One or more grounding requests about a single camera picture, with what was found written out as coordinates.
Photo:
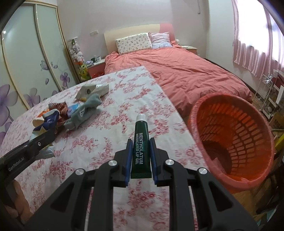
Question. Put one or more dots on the white paper bag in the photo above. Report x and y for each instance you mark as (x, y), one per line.
(89, 89)

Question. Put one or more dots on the grey sock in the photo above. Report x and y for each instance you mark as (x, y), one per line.
(83, 113)

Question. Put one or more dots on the floral white pillow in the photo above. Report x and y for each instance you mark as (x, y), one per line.
(133, 43)

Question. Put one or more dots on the far bedside table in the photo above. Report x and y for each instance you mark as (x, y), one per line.
(189, 48)

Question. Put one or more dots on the salmon pink duvet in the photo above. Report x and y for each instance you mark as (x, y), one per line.
(184, 76)

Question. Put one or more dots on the wardrobe with purple flowers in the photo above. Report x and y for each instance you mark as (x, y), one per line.
(35, 63)

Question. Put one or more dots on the pink bedside table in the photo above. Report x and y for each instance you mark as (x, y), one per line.
(97, 69)

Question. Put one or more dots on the pink striped pillow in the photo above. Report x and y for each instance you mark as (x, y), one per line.
(160, 40)

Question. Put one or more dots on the brown striped cloth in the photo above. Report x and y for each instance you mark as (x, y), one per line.
(63, 112)

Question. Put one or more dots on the red plastic laundry basket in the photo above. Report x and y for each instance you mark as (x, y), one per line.
(234, 138)

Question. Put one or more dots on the floral pink tablecloth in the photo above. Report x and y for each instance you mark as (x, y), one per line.
(141, 205)

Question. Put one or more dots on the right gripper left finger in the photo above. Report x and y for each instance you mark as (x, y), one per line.
(84, 201)

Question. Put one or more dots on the blue snack wrapper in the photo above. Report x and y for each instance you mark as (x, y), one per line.
(48, 121)

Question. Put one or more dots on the stuffed toys stack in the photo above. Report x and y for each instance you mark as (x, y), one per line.
(78, 60)

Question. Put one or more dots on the white wire rack trolley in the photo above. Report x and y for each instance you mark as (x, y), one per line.
(265, 96)

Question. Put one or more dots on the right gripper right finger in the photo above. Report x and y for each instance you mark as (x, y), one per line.
(198, 201)

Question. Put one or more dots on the beige and pink headboard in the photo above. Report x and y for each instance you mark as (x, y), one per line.
(111, 36)

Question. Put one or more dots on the pink curtain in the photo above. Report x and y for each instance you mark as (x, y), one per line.
(258, 41)

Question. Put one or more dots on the green Mentholatum lip gel tube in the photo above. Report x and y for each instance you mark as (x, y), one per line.
(141, 167)

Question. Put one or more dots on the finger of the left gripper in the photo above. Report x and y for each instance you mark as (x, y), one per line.
(39, 147)

